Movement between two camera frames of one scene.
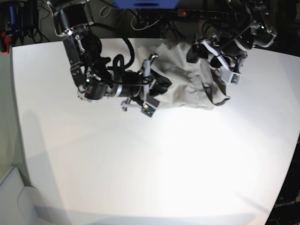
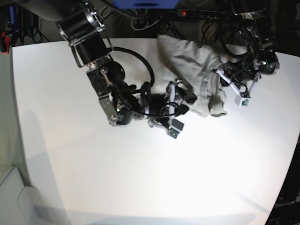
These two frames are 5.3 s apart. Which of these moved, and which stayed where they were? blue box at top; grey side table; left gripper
Moved: left gripper
Stayed: grey side table; blue box at top
